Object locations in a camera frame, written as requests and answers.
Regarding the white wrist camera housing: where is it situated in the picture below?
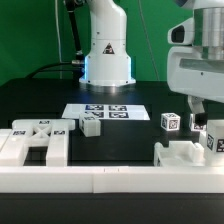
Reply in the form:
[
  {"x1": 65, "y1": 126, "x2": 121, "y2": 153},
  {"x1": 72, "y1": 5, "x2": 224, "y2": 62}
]
[{"x1": 167, "y1": 18, "x2": 195, "y2": 46}]

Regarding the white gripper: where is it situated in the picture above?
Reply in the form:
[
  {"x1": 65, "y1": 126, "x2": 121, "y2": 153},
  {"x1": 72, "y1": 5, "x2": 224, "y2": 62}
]
[{"x1": 167, "y1": 46, "x2": 224, "y2": 126}]

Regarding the black cable bundle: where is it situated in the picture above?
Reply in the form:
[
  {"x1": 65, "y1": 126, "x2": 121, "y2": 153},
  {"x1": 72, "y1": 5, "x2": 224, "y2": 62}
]
[{"x1": 24, "y1": 0, "x2": 88, "y2": 80}]

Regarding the white sheet with fiducial tags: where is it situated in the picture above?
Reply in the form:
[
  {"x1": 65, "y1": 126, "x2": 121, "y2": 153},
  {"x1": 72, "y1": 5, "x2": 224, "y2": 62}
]
[{"x1": 62, "y1": 104, "x2": 150, "y2": 120}]

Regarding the white chair back part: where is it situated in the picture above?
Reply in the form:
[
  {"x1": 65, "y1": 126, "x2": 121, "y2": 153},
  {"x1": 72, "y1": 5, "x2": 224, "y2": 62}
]
[{"x1": 0, "y1": 119, "x2": 75, "y2": 167}]

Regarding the white chair seat part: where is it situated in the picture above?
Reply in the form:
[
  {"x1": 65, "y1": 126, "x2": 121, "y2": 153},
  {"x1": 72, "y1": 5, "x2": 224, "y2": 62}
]
[{"x1": 153, "y1": 141, "x2": 205, "y2": 167}]

